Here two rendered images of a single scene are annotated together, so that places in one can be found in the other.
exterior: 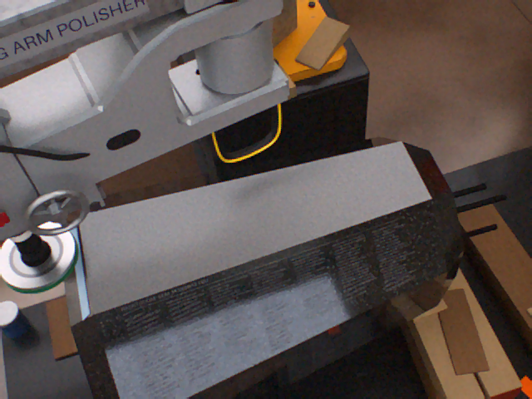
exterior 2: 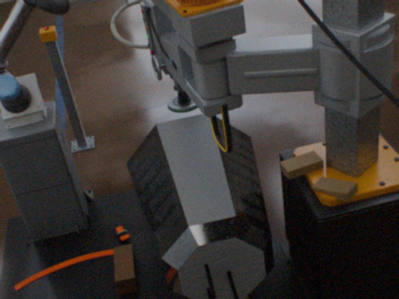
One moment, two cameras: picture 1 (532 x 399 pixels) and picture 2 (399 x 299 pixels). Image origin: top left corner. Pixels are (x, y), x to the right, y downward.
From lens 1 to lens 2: 2.80 m
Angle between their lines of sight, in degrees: 66
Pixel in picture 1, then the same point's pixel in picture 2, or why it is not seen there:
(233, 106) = (193, 93)
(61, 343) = not seen: hidden behind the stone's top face
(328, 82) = (308, 199)
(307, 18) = (366, 182)
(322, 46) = (330, 185)
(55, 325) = not seen: hidden behind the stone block
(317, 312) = (151, 205)
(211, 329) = (148, 167)
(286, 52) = (330, 174)
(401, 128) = not seen: outside the picture
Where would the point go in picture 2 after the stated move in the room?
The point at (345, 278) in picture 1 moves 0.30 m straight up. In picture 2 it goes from (161, 208) to (149, 161)
